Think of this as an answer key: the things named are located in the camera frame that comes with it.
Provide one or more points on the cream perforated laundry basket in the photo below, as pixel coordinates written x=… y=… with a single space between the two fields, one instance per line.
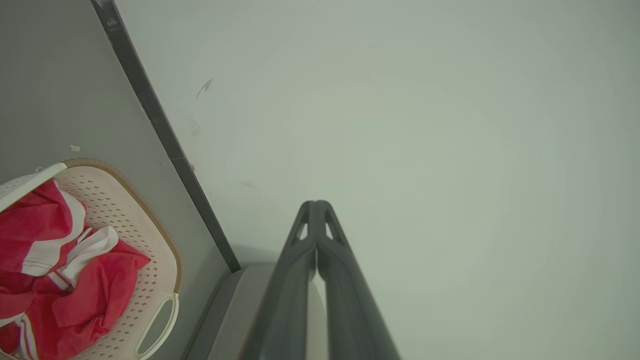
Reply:
x=110 y=200

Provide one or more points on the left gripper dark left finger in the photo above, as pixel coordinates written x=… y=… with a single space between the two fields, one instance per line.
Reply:
x=287 y=300

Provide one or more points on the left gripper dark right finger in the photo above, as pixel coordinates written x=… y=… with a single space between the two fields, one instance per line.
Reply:
x=350 y=310

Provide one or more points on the black wall baseboard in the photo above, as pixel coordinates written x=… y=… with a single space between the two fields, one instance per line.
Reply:
x=149 y=102

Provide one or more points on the red and white garment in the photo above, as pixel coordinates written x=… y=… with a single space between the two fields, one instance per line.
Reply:
x=35 y=225
x=100 y=280

